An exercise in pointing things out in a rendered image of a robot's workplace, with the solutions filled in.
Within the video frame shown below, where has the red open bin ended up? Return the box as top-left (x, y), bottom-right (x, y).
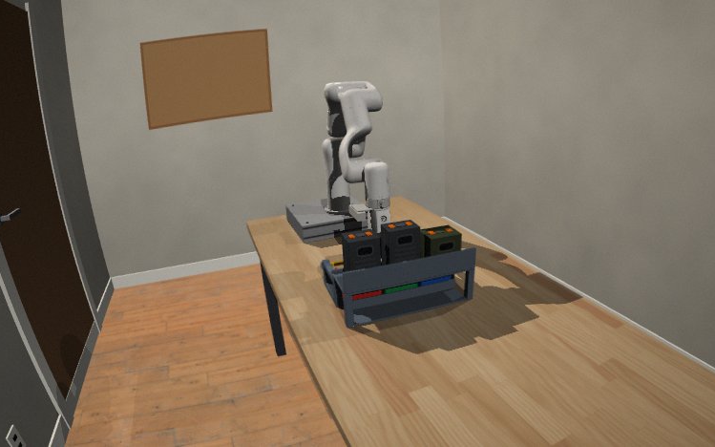
top-left (352, 289), bottom-right (382, 300)

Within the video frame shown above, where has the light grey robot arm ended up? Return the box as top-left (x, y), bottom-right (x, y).
top-left (322, 81), bottom-right (390, 222)

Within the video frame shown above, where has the blue open bin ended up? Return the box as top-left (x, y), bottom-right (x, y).
top-left (418, 275), bottom-right (451, 287)

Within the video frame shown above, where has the olive green tool case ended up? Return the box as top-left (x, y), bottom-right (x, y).
top-left (420, 225), bottom-right (462, 258)

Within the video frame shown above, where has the green bin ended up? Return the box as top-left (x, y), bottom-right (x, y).
top-left (382, 283), bottom-right (417, 294)

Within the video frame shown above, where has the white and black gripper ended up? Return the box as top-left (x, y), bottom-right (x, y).
top-left (368, 206), bottom-right (391, 246)

